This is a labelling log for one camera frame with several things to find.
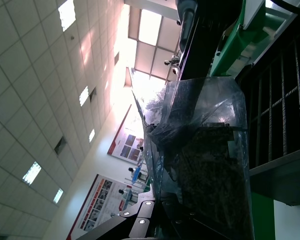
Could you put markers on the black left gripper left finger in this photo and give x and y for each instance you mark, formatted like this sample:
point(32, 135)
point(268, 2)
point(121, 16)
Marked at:
point(137, 217)

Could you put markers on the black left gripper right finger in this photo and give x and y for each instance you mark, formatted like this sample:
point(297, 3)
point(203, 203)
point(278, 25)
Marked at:
point(175, 222)

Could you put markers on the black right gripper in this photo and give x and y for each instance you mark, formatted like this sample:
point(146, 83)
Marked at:
point(202, 37)

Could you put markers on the dark graphics card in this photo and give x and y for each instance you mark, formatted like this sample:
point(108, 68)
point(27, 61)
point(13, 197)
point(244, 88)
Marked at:
point(205, 175)

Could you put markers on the clear antistatic packaging bag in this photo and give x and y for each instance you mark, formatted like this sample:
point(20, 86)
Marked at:
point(215, 100)

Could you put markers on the black slotted plastic container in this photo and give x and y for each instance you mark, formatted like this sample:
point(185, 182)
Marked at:
point(277, 125)

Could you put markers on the white humanoid robot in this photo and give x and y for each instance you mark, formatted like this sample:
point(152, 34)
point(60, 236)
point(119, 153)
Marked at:
point(131, 170)
point(120, 192)
point(170, 61)

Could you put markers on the blue plastic bin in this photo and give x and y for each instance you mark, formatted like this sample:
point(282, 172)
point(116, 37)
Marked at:
point(137, 171)

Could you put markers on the wall poster with photo row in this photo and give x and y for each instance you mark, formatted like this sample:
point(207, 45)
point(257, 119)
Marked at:
point(100, 200)

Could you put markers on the wall poster with landscape photos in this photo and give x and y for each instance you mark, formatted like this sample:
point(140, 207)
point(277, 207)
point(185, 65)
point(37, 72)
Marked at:
point(125, 147)

